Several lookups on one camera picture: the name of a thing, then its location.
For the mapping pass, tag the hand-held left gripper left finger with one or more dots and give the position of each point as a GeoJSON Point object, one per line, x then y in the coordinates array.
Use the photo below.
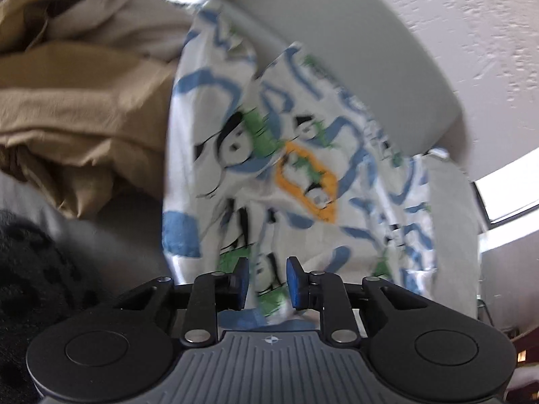
{"type": "Point", "coordinates": [241, 286]}

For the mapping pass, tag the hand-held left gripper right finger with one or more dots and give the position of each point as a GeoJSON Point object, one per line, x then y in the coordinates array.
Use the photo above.
{"type": "Point", "coordinates": [294, 284]}

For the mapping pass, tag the white blue printed shirt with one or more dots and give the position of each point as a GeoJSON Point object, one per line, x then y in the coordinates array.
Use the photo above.
{"type": "Point", "coordinates": [294, 202]}

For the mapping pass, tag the person's dark spotted leg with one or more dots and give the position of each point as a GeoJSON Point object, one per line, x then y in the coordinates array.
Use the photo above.
{"type": "Point", "coordinates": [38, 286]}

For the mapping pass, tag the window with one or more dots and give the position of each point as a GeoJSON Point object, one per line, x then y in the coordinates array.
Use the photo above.
{"type": "Point", "coordinates": [509, 193]}

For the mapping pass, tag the khaki pants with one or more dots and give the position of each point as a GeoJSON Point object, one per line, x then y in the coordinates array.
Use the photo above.
{"type": "Point", "coordinates": [84, 109]}

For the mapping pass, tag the grey sofa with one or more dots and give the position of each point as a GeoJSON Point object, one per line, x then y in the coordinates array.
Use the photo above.
{"type": "Point", "coordinates": [337, 29]}

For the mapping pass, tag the cream white garment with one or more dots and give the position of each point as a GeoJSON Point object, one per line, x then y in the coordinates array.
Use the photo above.
{"type": "Point", "coordinates": [126, 21]}

